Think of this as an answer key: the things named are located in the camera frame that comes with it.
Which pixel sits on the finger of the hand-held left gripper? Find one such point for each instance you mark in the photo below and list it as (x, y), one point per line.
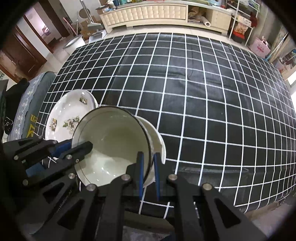
(61, 149)
(81, 149)

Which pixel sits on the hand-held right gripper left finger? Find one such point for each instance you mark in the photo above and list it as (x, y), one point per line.
(140, 171)

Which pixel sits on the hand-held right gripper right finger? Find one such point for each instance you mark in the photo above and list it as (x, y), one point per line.
(157, 176)

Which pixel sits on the small white bowl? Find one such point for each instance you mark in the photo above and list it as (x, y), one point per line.
(108, 139)

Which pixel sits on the large white floral bowl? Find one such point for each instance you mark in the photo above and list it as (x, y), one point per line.
(159, 143)

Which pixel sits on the white plate with green flowers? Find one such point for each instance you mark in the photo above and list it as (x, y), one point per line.
(67, 109)

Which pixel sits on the chair with blue-grey cover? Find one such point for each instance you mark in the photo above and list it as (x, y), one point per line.
(32, 92)

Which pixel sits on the black clothing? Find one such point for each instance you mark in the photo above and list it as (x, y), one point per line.
(16, 97)

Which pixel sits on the black white-grid tablecloth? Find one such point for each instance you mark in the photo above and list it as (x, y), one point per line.
(196, 92)

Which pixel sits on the white trash bin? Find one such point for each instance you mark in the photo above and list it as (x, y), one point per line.
(72, 46)

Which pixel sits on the brown wooden door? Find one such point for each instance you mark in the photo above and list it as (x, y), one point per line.
(53, 14)
(18, 53)

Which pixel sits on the cardboard box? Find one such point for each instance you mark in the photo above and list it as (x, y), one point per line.
(85, 32)

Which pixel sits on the grey dustpan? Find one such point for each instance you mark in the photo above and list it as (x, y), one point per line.
(94, 26)

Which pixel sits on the white tufted cabinet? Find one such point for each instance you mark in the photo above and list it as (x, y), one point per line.
(150, 14)

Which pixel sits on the white paper roll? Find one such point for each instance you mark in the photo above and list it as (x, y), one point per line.
(205, 22)

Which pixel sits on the pink gift bag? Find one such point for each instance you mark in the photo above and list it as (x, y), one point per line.
(260, 47)

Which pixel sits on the red gift box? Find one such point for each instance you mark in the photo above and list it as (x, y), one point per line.
(240, 31)

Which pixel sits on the white metal rack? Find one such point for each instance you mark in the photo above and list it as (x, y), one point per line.
(248, 14)

